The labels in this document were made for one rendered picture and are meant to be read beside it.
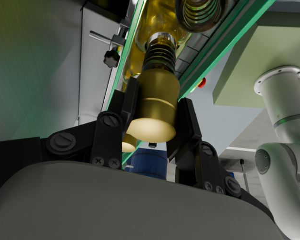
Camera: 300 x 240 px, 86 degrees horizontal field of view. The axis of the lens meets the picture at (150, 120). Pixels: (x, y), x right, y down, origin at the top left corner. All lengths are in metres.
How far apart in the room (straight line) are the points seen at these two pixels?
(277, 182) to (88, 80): 0.56
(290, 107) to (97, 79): 0.55
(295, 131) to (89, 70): 0.57
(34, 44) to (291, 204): 0.46
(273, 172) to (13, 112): 0.45
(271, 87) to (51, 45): 0.55
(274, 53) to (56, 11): 0.50
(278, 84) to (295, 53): 0.08
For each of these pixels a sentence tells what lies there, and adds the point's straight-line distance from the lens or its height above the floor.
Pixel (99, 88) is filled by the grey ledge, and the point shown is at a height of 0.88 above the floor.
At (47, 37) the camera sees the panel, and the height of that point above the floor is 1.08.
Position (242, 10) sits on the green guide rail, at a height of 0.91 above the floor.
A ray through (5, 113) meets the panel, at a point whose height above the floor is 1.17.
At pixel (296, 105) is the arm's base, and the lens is 0.55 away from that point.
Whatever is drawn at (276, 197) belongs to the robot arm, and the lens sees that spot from 0.44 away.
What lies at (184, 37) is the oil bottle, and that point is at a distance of 0.18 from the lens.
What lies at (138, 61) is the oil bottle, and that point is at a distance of 0.21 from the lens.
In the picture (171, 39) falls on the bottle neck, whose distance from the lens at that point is 0.17.
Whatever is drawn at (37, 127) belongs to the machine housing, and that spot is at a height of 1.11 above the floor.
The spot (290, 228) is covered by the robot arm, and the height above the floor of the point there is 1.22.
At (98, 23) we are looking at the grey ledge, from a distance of 0.44.
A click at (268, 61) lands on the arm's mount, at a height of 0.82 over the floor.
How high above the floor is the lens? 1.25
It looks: 34 degrees down
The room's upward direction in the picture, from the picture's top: 172 degrees counter-clockwise
